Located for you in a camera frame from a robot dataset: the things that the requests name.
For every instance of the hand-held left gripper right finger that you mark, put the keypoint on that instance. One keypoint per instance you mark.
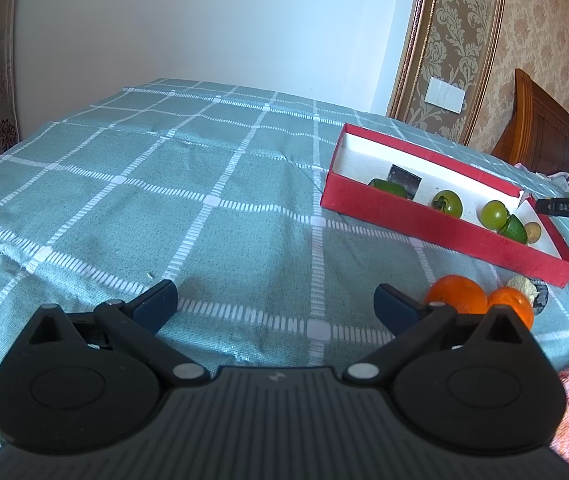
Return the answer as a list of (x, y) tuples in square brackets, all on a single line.
[(394, 306)]

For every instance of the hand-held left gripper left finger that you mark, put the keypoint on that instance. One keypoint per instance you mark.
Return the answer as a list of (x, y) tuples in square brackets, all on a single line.
[(157, 302)]

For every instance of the orange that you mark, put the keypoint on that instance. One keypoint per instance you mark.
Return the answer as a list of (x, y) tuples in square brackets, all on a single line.
[(514, 304), (456, 292)]

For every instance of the small green tomato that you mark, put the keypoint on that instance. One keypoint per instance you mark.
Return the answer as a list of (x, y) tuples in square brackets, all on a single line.
[(494, 212)]

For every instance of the red cardboard box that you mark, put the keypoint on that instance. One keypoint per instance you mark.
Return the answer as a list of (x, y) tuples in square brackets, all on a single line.
[(414, 215)]

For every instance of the large green tomato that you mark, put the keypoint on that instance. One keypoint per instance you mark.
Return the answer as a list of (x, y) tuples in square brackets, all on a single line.
[(448, 204)]

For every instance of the wooden headboard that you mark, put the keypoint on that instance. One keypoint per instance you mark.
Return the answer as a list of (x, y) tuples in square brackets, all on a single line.
[(549, 130)]

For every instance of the white wall switch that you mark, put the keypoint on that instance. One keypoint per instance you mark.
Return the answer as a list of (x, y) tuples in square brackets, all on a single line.
[(447, 95)]

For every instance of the gold wall trim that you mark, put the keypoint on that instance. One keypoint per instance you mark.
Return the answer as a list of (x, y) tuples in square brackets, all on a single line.
[(414, 45)]

